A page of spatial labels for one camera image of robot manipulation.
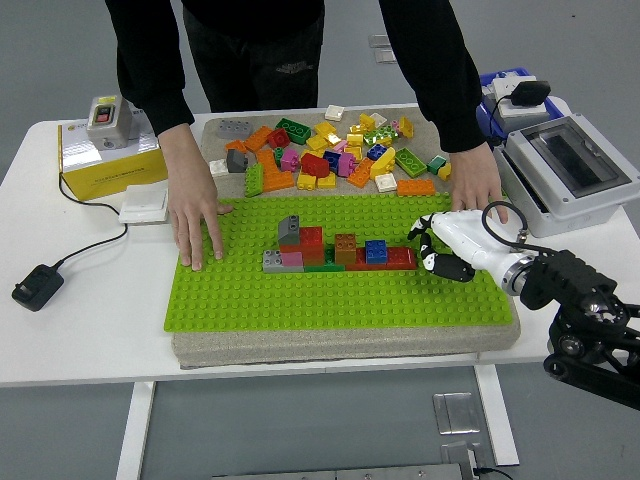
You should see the person's right hand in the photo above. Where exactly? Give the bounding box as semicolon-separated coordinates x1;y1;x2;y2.
164;149;235;273

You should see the person's left hand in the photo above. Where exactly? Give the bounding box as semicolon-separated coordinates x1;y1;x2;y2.
448;143;510;225

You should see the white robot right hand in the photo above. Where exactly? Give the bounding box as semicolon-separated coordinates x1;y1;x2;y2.
406;209;521;289

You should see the green studded baseplate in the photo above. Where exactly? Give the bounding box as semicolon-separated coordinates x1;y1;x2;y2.
163;192;516;334

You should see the dark grey sloped brick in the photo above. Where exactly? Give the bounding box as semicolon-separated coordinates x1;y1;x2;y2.
225;149;250;174

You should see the orange long brick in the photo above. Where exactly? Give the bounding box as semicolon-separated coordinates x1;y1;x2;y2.
396;178;436;197

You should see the lime green long brick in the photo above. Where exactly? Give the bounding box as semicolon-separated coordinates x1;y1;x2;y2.
243;163;265;198
363;125;400;147
394;148;429;179

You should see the light grey long brick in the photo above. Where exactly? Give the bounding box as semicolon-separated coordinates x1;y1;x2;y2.
216;119;253;140
262;248;305;274

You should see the large orange brick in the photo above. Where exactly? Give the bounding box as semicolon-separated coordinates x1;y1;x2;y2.
254;148;296;193

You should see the orange toy brick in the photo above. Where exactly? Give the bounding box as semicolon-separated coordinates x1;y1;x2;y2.
243;126;274;153
346;157;376;190

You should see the yellow sloped brick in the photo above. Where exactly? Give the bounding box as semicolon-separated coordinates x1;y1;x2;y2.
369;147;397;181

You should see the red long brick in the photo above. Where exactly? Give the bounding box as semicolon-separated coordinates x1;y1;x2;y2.
344;247;389;272

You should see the dark green long brick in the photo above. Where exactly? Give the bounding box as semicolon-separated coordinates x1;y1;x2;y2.
274;117;313;146
303;248;347;273

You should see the brown toy brick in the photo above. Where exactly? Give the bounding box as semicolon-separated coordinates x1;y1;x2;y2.
333;233;358;265

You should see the red-orange long brick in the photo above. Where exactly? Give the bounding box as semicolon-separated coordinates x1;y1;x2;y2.
278;242;326;266

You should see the yellow cardboard box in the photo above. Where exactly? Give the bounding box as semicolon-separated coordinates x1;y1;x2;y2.
56;104;170;201

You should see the grey distribution box clear lid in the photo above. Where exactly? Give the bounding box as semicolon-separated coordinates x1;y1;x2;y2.
492;113;640;239

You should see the white power socket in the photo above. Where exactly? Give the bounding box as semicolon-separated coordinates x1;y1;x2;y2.
482;72;549;119

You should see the black charger plug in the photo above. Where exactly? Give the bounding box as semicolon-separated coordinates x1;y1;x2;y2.
509;80;552;107

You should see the blue plastic bin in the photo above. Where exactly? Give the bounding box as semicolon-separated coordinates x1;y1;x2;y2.
477;67;566;146

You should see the person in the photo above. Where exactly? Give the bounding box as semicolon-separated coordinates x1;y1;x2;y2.
103;0;510;273

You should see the black power adapter plug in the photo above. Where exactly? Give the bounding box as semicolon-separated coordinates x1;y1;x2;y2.
11;263;65;313

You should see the grey-brown foam mat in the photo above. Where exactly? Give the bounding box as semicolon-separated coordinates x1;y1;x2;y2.
171;105;522;370

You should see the white table leg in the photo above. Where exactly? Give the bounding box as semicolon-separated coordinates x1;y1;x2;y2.
473;363;521;467
115;382;156;480

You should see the white wall switch panel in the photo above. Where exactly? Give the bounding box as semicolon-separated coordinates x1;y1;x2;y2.
117;184;171;225

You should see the black charger cable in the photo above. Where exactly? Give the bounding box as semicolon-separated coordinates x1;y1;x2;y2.
487;97;516;151

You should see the black power cord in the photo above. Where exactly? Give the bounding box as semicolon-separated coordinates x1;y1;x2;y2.
53;169;130;271

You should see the grey push-button switch box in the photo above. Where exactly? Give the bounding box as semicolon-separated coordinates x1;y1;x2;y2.
86;94;134;151

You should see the thin black cable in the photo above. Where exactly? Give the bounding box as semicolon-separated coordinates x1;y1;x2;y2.
472;465;516;480

